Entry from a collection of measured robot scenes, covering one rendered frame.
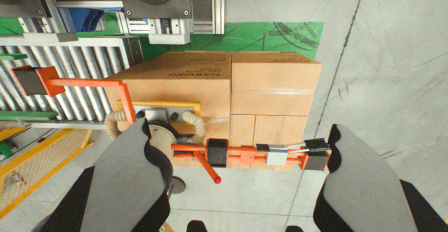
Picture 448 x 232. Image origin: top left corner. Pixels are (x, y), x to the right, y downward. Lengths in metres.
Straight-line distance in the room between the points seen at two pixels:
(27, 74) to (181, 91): 0.46
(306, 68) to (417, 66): 1.40
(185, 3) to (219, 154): 0.52
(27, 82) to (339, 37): 1.99
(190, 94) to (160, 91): 0.14
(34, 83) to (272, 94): 1.14
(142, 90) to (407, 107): 2.57
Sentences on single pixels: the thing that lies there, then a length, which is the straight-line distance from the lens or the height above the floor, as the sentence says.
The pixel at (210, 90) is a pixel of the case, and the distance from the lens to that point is 0.74.
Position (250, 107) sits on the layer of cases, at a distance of 1.23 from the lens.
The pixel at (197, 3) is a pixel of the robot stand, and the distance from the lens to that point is 1.45.
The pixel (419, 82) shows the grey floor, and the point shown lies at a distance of 2.54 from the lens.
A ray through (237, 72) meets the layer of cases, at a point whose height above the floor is 0.54.
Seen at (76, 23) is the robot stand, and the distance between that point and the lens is 0.98.
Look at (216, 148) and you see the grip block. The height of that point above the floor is 1.21.
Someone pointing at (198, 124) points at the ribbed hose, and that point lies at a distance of 0.61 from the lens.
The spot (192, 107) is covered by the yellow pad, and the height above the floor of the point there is 1.07.
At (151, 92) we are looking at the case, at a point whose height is 0.94.
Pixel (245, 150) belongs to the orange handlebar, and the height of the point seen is 1.19.
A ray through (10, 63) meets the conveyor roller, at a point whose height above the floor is 0.53.
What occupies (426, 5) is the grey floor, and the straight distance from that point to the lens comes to 2.28.
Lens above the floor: 1.63
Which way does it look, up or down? 63 degrees down
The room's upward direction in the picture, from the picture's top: 174 degrees counter-clockwise
